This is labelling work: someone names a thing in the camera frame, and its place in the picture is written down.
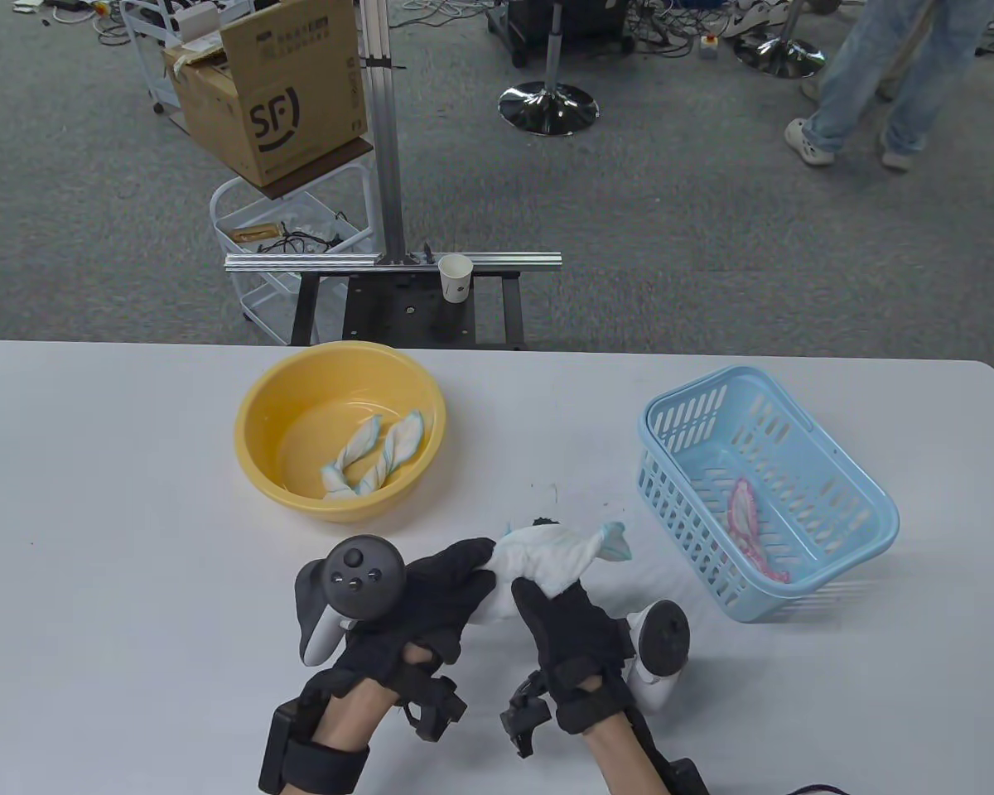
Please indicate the person's left hand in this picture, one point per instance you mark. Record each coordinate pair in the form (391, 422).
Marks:
(431, 596)

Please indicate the person's right hand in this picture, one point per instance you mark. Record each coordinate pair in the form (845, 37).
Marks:
(580, 646)

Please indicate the yellow plastic basin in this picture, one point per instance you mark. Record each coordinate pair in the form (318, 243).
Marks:
(298, 397)

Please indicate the small brown box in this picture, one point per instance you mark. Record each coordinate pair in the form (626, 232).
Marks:
(257, 233)

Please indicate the light blue plastic basket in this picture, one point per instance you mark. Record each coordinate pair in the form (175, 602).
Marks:
(845, 513)

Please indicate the black metal stand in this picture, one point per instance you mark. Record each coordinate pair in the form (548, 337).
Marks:
(398, 310)

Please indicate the chrome stool base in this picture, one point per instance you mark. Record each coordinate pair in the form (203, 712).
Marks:
(547, 108)
(779, 58)

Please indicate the person's left forearm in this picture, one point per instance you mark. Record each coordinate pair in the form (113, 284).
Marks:
(356, 720)

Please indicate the aluminium profile frame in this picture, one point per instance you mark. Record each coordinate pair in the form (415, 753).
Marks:
(385, 166)

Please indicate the white pink-trimmed sock pair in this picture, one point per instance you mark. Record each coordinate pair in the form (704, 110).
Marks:
(745, 509)

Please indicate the dark grey white controller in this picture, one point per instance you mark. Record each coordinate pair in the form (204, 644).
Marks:
(663, 638)
(364, 575)

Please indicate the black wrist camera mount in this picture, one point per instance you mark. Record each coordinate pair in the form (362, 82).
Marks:
(298, 758)
(683, 778)

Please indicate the white paper cup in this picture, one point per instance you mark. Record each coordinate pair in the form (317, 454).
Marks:
(455, 277)

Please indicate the blue-trimmed white dish cloth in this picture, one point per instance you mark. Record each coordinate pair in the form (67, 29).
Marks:
(402, 435)

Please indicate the brown wooden board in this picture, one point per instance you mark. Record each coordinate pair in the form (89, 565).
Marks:
(331, 161)

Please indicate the black wheeled equipment base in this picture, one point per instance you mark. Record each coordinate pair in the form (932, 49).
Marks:
(530, 25)

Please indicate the brown cardboard box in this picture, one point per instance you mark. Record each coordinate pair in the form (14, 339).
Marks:
(298, 91)

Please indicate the white metal rack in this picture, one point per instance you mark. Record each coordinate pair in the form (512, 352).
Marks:
(145, 50)

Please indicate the white blue-trimmed sock pair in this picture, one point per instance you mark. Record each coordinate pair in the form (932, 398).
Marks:
(547, 555)

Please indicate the person's right forearm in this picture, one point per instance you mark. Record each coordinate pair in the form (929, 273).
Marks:
(621, 762)

